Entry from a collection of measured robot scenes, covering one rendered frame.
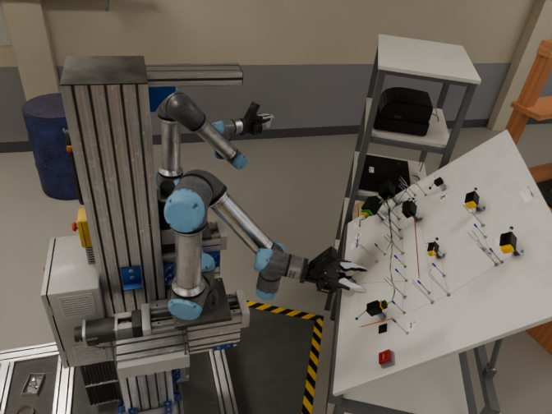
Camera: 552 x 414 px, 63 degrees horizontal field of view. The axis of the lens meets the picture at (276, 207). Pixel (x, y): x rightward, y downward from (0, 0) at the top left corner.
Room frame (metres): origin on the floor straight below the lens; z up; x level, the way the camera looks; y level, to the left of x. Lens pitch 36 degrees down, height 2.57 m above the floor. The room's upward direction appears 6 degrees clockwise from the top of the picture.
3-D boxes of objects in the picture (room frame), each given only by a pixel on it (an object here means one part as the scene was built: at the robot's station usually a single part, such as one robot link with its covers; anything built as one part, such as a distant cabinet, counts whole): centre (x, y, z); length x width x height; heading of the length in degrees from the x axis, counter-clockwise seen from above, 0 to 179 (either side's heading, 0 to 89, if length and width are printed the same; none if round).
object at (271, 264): (1.07, -0.01, 1.56); 0.11 x 0.08 x 0.09; 85
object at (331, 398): (1.64, -0.40, 0.83); 1.18 x 0.05 x 0.06; 173
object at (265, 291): (1.09, 0.00, 1.46); 0.11 x 0.08 x 0.11; 176
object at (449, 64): (2.54, -0.72, 0.92); 0.60 x 0.50 x 1.85; 173
